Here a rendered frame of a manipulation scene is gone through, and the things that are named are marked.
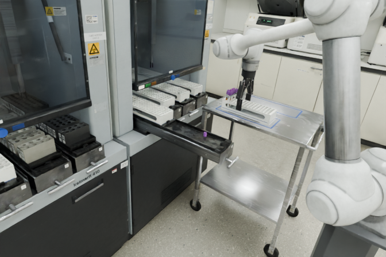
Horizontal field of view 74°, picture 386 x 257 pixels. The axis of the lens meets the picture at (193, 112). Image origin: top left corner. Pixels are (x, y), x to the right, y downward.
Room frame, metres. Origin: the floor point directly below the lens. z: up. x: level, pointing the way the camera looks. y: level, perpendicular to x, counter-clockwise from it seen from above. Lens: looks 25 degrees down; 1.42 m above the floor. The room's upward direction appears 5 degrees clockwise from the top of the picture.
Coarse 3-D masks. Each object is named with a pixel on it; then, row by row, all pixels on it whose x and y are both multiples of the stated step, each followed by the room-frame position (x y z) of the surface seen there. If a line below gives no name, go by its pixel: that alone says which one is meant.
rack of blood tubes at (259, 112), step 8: (224, 104) 1.37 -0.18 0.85; (232, 104) 1.34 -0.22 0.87; (248, 104) 1.34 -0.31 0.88; (256, 104) 1.34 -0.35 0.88; (232, 112) 1.34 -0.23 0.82; (240, 112) 1.30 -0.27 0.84; (248, 112) 1.35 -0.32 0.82; (256, 112) 1.25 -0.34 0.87; (264, 112) 1.25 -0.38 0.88; (272, 112) 1.24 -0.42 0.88; (256, 120) 1.25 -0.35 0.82; (264, 120) 1.22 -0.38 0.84; (272, 120) 1.25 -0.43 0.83
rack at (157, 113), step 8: (136, 96) 1.35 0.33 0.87; (136, 104) 1.24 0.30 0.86; (144, 104) 1.25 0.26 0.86; (152, 104) 1.25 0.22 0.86; (136, 112) 1.21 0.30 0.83; (144, 112) 1.26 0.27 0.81; (152, 112) 1.15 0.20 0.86; (160, 112) 1.18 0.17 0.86; (168, 112) 1.17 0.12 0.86; (152, 120) 1.15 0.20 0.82; (160, 120) 1.12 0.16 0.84
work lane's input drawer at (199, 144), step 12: (144, 120) 1.17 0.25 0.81; (168, 120) 1.16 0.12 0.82; (180, 120) 1.19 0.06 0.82; (156, 132) 1.11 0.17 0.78; (168, 132) 1.08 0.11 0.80; (180, 132) 1.09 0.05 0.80; (192, 132) 1.10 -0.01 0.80; (180, 144) 1.03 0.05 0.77; (192, 144) 0.99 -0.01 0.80; (204, 144) 0.97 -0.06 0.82; (216, 144) 1.01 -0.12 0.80; (228, 144) 0.99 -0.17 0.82; (204, 156) 0.96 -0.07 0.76; (216, 156) 0.93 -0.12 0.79; (228, 156) 0.99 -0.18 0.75; (228, 168) 0.91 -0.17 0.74
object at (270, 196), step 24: (240, 120) 1.24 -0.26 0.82; (288, 120) 1.29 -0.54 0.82; (312, 120) 1.32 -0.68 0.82; (312, 144) 1.40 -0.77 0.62; (216, 168) 1.52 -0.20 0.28; (240, 168) 1.55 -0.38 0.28; (240, 192) 1.29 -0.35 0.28; (264, 192) 1.31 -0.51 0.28; (288, 192) 1.05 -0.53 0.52; (264, 216) 1.11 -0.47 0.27
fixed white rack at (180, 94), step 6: (162, 84) 1.59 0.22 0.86; (168, 84) 1.61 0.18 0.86; (156, 90) 1.62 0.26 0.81; (162, 90) 1.52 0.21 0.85; (168, 90) 1.50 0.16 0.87; (174, 90) 1.51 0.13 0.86; (180, 90) 1.51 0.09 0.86; (186, 90) 1.53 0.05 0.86; (174, 96) 1.54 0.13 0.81; (180, 96) 1.44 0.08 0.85; (186, 96) 1.49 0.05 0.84
